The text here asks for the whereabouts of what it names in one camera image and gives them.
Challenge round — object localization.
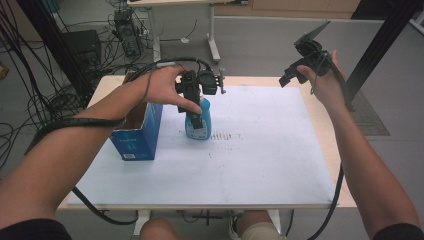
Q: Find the black metal post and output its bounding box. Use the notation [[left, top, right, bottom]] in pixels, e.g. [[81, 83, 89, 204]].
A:
[[16, 0, 96, 108], [344, 0, 424, 111]]

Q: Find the white shoe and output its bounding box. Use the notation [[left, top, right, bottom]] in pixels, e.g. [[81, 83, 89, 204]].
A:
[[228, 209, 244, 240]]

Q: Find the bundle of black floor cables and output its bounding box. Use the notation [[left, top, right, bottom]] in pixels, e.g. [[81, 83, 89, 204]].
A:
[[0, 0, 158, 168]]

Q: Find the person's dark left sleeve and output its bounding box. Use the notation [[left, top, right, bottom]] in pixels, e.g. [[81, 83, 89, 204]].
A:
[[0, 218, 73, 240]]

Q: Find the person's dark right sleeve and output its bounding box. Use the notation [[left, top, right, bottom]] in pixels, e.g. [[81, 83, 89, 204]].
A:
[[373, 222, 424, 240]]

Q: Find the person's left hand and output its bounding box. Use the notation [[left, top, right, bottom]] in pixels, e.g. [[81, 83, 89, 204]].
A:
[[146, 65, 203, 116]]

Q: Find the person's left leg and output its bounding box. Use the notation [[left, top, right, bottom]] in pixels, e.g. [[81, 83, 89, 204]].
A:
[[139, 218, 183, 240]]

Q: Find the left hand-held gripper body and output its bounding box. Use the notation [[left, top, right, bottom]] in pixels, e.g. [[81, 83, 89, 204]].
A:
[[175, 68, 227, 106]]

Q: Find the blue spray bottle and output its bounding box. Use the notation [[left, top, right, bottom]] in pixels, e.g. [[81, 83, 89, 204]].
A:
[[184, 94, 213, 141]]

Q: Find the person's dark sleeve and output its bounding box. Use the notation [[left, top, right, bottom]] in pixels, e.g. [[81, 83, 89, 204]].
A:
[[373, 222, 424, 240], [0, 218, 73, 240]]

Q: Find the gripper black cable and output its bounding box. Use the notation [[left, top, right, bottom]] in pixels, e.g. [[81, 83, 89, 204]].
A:
[[24, 57, 214, 226], [306, 49, 351, 240]]

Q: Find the person's right hand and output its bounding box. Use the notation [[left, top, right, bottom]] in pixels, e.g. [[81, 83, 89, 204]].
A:
[[296, 50, 348, 108]]

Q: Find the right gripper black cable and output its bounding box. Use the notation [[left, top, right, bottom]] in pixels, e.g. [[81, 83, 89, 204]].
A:
[[306, 49, 351, 240]]

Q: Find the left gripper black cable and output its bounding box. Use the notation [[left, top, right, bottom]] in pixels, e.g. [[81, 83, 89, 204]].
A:
[[24, 57, 214, 226]]

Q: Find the grey electronic device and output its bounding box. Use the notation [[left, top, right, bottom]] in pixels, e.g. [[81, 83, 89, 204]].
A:
[[113, 8, 143, 58]]

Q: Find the white table mat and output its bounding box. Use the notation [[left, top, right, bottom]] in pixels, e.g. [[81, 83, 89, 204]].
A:
[[66, 85, 338, 207]]

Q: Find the wooden cabinet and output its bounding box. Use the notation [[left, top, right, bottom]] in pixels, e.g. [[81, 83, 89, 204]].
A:
[[214, 0, 361, 19]]

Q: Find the person's right leg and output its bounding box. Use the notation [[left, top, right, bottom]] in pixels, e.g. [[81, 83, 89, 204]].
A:
[[236, 211, 288, 240]]

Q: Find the white background desk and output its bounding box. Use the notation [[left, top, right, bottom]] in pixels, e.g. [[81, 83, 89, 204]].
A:
[[126, 0, 249, 69]]

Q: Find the white table leg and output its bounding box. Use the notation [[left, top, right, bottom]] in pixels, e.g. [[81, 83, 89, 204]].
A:
[[268, 209, 283, 234], [133, 209, 152, 236]]

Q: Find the person's leg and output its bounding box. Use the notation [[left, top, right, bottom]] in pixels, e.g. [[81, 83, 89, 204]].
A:
[[139, 218, 183, 240], [236, 211, 288, 240]]

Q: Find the blue cardboard box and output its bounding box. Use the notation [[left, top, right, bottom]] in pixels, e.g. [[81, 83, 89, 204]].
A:
[[109, 73, 164, 162]]

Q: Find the black computer case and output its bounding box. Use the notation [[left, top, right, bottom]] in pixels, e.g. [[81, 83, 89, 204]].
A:
[[61, 29, 103, 68]]

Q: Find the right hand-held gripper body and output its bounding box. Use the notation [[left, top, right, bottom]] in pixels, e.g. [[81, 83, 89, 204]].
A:
[[294, 20, 333, 77]]

